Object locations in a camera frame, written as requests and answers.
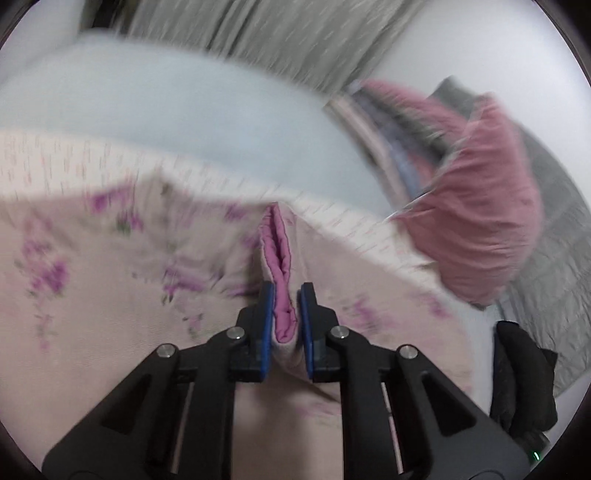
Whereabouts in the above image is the black cloth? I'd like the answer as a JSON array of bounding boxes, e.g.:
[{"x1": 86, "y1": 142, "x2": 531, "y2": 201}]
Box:
[{"x1": 489, "y1": 320, "x2": 560, "y2": 439}]

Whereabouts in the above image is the grey quilted bedspread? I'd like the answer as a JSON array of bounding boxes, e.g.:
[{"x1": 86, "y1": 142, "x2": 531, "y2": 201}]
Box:
[{"x1": 425, "y1": 76, "x2": 591, "y2": 398}]

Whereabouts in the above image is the pink velvet pillow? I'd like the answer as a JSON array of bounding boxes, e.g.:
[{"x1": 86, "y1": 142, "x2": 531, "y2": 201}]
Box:
[{"x1": 360, "y1": 78, "x2": 546, "y2": 308}]

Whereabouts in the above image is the grey star-print curtain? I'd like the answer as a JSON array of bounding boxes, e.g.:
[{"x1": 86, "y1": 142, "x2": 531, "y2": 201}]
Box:
[{"x1": 124, "y1": 0, "x2": 426, "y2": 97}]

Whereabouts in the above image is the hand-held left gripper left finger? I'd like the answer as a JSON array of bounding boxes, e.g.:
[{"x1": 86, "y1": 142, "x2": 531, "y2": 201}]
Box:
[{"x1": 41, "y1": 282, "x2": 278, "y2": 480}]

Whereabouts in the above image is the stack of folded blankets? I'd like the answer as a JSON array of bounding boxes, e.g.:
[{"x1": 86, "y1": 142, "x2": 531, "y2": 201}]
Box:
[{"x1": 325, "y1": 80, "x2": 458, "y2": 213}]

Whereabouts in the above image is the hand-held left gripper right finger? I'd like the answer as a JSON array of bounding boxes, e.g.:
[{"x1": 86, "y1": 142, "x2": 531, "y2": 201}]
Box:
[{"x1": 298, "y1": 281, "x2": 532, "y2": 480}]

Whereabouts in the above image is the light blue bed sheet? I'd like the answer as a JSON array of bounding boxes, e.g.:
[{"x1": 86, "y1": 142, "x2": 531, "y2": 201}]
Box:
[{"x1": 0, "y1": 34, "x2": 497, "y2": 416}]

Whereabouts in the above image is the floral padded jacket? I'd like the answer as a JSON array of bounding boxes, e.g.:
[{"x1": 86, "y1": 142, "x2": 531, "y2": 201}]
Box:
[{"x1": 0, "y1": 173, "x2": 481, "y2": 480}]

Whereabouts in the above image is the cherry-print bed sheet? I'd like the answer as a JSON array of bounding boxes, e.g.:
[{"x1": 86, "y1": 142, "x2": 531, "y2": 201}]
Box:
[{"x1": 0, "y1": 129, "x2": 444, "y2": 287}]

